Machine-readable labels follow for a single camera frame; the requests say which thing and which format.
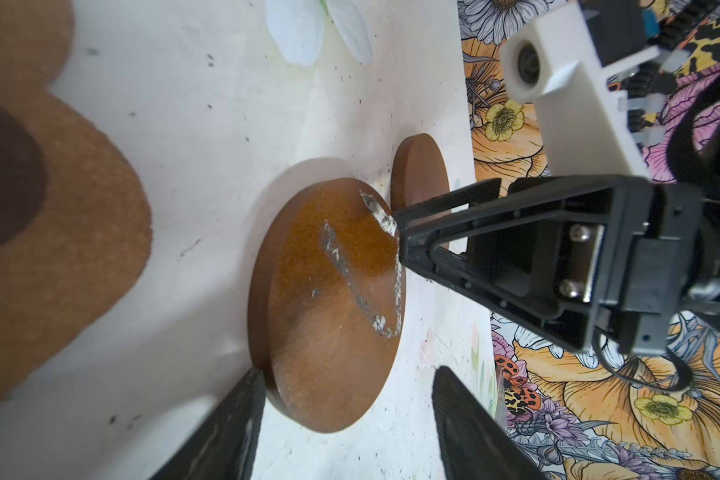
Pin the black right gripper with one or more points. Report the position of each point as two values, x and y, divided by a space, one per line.
564 256

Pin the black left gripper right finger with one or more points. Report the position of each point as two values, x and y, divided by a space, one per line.
472 444

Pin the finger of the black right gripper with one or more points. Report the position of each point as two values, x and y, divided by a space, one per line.
470 195

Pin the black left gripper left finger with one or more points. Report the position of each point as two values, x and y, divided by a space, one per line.
225 445

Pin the plain brown wooden round coaster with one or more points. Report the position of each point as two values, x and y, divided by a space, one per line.
419 172

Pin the scratched brown wooden round coaster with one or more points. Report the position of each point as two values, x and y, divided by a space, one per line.
326 304

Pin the cork paw print coaster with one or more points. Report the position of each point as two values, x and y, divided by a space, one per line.
75 222

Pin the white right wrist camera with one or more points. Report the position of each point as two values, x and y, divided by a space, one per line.
552 63

